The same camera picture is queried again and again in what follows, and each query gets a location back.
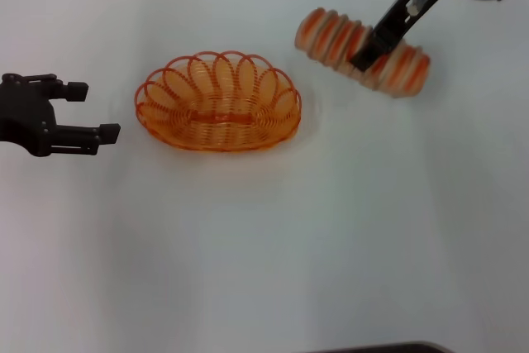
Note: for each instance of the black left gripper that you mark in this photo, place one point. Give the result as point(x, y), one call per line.
point(25, 117)

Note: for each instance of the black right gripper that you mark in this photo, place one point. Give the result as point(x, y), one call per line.
point(409, 6)

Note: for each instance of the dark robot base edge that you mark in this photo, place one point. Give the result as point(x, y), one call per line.
point(384, 348)

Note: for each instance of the orange striped bread loaf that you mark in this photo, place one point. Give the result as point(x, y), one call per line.
point(330, 39)

